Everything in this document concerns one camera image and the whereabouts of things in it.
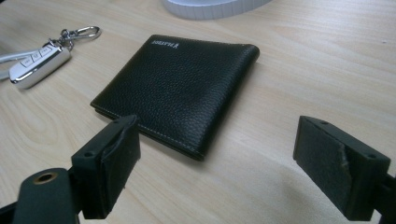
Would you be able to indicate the black leather wallet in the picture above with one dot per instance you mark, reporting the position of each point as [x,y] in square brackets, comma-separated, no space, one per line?
[180,93]

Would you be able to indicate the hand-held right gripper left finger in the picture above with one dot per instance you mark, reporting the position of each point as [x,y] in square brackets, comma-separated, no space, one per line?
[106,174]

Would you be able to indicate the white car key fob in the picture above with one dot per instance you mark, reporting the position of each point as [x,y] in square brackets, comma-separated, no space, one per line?
[39,65]

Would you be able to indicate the white round container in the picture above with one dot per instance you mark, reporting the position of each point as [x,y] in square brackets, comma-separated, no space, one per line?
[214,7]

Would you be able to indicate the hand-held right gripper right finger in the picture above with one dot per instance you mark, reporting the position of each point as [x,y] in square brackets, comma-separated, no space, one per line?
[336,168]

